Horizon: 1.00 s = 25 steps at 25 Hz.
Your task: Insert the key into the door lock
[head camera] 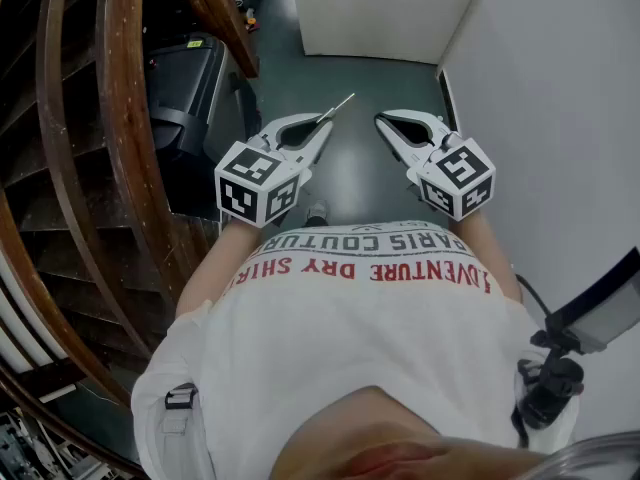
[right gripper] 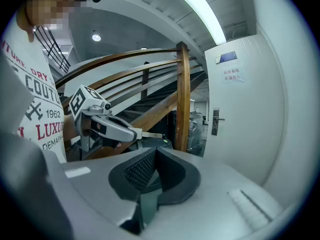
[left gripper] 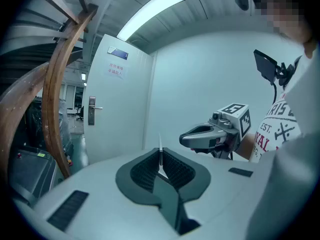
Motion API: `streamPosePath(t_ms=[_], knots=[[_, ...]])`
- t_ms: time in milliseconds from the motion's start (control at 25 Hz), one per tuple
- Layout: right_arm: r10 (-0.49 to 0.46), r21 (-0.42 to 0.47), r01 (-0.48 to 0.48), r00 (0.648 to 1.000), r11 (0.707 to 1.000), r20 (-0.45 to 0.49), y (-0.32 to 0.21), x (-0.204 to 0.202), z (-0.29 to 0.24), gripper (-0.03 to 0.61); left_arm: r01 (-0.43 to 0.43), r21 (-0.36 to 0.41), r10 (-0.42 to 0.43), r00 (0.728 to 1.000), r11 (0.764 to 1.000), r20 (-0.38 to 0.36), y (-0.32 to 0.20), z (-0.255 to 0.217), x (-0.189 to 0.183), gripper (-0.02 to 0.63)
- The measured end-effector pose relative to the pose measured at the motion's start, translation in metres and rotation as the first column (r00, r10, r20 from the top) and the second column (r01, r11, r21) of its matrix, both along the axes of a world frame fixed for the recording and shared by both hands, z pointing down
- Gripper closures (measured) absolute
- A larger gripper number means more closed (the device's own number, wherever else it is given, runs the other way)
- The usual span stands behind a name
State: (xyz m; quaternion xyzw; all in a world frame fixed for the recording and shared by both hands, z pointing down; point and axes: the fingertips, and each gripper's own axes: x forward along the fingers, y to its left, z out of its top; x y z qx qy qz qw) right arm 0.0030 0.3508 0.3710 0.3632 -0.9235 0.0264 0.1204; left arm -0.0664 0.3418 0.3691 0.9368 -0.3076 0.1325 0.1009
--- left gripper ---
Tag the white door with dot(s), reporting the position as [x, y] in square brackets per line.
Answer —
[120, 129]

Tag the spiral staircase steps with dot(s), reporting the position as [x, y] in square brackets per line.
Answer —
[37, 36]

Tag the person's face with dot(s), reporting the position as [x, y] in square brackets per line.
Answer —
[287, 16]

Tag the black office chair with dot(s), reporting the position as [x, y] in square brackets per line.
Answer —
[80, 112]

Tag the person's right forearm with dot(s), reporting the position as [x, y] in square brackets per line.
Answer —
[247, 146]

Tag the white printed t-shirt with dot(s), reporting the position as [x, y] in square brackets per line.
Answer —
[280, 124]

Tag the grey hard-shell suitcase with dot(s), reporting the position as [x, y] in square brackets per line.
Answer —
[32, 171]

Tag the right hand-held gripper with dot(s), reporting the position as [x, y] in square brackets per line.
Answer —
[237, 119]

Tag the black device mount clamp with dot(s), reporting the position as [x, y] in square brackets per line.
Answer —
[285, 72]

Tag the plastic-wrapped black equipment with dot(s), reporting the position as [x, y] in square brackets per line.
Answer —
[37, 124]

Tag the long ceiling light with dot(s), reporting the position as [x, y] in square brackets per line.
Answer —
[150, 11]

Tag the black chest-mounted device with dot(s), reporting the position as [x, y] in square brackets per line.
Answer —
[265, 65]

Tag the blue and white card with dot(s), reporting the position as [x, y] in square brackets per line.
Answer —
[118, 52]

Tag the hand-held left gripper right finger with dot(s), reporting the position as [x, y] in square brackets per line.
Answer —
[185, 179]

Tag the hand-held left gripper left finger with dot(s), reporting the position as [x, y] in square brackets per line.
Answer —
[140, 181]

